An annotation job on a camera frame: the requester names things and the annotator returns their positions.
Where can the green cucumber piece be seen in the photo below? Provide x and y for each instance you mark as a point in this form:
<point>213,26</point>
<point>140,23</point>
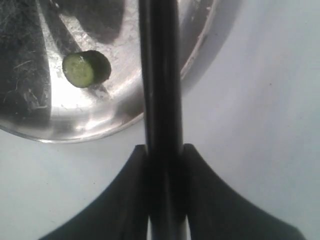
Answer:
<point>86,68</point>

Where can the black handled serrated knife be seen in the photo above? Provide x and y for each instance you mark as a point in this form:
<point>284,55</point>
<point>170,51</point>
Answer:
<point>161,75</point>

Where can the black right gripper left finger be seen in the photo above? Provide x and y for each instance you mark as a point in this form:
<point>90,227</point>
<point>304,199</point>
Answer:
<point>119,213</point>

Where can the round steel plate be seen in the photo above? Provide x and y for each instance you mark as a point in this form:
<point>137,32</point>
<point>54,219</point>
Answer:
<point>36,100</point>

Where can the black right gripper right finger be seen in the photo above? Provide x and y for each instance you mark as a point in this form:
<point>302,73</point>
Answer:
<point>216,212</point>

